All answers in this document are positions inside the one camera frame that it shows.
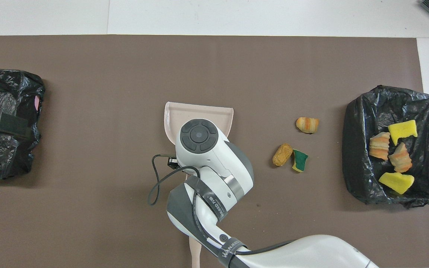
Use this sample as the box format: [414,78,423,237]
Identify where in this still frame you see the beige plastic dustpan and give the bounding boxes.
[164,101,234,146]

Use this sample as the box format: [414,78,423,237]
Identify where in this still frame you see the beige hand brush black bristles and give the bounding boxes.
[188,234,202,268]

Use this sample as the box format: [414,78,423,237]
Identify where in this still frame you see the orange striped croissant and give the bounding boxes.
[388,142,413,173]
[296,117,320,134]

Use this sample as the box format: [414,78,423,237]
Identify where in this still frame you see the pale beige bread chunk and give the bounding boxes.
[369,132,391,161]

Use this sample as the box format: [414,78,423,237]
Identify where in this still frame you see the yellow notched sponge piece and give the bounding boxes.
[388,119,418,146]

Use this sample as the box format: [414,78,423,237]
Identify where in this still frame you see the black bag-lined bin pink spot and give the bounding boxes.
[0,68,46,181]

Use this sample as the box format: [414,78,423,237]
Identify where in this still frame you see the brown table mat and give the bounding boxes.
[0,35,429,268]

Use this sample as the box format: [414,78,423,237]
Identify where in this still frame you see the brown oval bread roll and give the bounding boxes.
[272,143,293,167]

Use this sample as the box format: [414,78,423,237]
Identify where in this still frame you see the green and yellow sponge piece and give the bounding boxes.
[292,149,309,173]

